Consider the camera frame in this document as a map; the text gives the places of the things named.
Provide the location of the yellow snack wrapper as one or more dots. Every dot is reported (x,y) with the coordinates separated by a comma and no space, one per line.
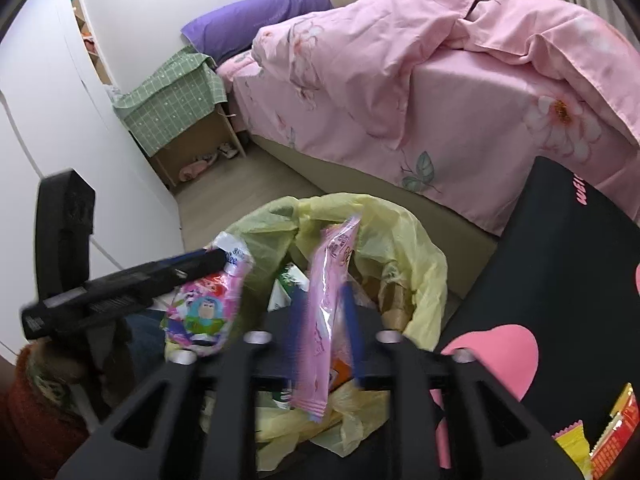
(575,452)

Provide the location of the white wardrobe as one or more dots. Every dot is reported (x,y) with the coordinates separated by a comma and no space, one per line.
(75,125)

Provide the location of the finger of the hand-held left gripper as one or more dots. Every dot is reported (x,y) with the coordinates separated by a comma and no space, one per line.
(175,258)
(150,282)

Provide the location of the pink snack wrapper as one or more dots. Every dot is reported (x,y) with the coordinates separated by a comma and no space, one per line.
(325,310)

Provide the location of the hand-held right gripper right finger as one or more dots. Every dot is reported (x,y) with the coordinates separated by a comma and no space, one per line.
(351,335)

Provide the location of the person's left forearm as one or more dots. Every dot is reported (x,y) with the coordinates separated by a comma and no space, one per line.
(35,400)

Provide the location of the white shoe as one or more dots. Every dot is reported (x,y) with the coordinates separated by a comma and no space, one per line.
(226,150)

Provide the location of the wooden nightstand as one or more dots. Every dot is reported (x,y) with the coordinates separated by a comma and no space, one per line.
(227,132)

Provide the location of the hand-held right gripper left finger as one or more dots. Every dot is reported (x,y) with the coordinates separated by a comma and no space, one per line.
(297,340)

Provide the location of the bed with pink sheet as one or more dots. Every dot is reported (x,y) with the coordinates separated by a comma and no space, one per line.
(475,125)

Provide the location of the cartoon print tissue packet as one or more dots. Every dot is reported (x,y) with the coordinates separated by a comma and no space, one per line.
(205,315)

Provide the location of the pink slipper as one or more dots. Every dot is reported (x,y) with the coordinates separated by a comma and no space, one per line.
(195,169)

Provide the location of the purple pillow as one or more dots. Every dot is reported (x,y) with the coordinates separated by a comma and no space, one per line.
(250,20)

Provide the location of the green checked cloth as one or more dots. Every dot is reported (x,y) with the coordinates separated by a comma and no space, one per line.
(165,110)

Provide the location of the pink floral quilt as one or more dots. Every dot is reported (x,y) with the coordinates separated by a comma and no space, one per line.
(350,60)

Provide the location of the person's leg in jeans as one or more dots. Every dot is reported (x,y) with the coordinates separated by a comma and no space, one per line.
(145,335)

